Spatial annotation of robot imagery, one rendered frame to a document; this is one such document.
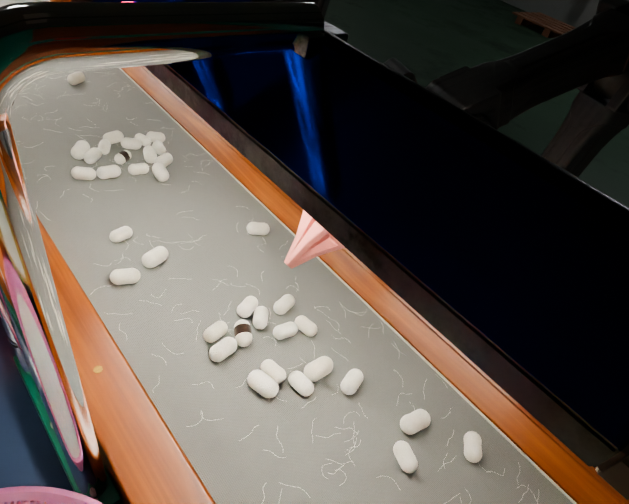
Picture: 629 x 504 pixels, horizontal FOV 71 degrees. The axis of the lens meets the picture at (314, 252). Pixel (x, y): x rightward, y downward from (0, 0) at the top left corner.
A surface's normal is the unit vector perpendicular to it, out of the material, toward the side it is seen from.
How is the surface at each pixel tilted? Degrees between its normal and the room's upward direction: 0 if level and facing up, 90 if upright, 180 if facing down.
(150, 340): 0
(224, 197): 0
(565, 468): 45
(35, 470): 0
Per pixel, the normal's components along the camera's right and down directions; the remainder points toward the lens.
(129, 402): 0.21, -0.72
